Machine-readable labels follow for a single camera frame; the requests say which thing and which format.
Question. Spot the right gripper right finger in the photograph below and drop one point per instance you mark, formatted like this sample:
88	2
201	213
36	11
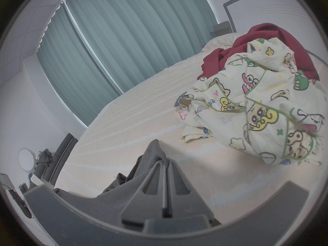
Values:
187	204

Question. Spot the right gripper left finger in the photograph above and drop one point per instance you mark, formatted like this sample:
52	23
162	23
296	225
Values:
151	204

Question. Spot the black T-shirt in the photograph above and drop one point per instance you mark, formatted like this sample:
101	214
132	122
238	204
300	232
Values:
151	157

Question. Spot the bed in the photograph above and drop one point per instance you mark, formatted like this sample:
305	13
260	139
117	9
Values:
141	106

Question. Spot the black chest of drawers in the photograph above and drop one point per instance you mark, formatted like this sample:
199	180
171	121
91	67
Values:
59	160

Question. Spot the dark grey garment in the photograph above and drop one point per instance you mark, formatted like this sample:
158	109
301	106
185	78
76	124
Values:
44	156

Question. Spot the white printed pyjama top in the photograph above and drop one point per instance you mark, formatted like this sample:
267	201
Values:
269	106

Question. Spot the round white mirror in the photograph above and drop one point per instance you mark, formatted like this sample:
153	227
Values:
27	160

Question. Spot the blue-green curtain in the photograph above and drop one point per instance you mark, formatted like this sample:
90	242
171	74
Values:
76	81
141	29

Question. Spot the pale pink pillow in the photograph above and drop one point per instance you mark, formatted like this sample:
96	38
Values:
220	42

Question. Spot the grey bedside table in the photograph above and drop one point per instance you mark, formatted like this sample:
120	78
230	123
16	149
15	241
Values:
221	29

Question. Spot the dark red garment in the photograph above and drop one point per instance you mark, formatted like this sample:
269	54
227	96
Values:
269	33

